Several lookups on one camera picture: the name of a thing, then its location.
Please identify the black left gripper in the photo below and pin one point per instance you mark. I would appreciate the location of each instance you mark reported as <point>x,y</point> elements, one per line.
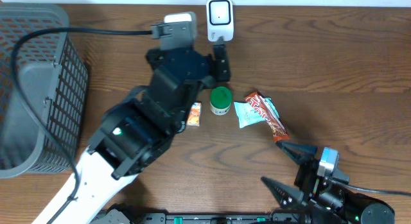
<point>223,74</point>

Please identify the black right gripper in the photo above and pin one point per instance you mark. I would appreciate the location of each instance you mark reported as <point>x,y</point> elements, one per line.
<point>307,180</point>

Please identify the red chocolate bar wrapper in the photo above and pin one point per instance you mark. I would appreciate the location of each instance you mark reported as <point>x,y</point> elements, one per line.
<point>262,107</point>

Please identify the green lid seasoning jar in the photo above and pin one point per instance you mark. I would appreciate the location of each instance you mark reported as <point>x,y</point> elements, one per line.
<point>220,100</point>

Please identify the mint green wet wipes pack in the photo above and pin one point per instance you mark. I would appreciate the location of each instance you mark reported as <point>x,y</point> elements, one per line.
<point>246,113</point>

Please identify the small orange juice packet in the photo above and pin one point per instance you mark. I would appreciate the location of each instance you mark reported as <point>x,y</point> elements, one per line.
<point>195,114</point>

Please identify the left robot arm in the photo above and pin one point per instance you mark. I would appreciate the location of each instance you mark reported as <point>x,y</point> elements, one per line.
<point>137,131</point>

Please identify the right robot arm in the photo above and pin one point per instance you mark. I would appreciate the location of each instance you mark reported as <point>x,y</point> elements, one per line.
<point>358,208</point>

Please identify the white barcode scanner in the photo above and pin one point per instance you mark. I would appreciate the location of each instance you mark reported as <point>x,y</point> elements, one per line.
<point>220,20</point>

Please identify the grey plastic mesh basket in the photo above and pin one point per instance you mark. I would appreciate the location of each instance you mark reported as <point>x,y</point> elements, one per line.
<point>55,81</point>

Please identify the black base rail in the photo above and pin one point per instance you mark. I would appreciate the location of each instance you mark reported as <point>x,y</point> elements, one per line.
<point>121,213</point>

